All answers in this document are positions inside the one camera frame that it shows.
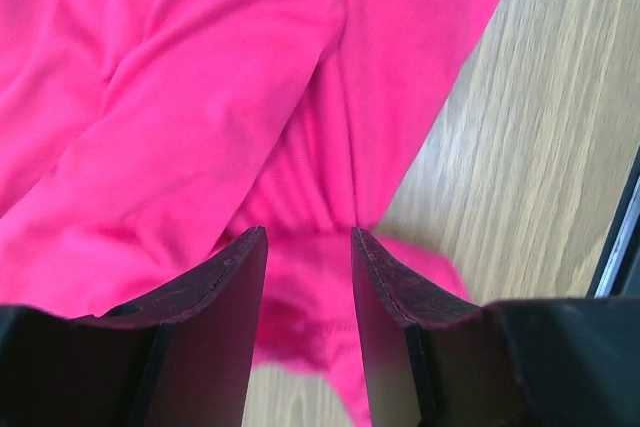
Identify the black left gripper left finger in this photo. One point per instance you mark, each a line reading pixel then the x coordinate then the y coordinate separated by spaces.
pixel 179 355

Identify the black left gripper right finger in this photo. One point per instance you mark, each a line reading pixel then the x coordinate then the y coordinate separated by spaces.
pixel 433 359

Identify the pink t shirt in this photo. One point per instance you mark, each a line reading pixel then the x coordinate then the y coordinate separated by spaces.
pixel 138 137

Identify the black table edge rail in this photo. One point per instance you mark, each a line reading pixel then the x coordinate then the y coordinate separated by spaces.
pixel 617 271

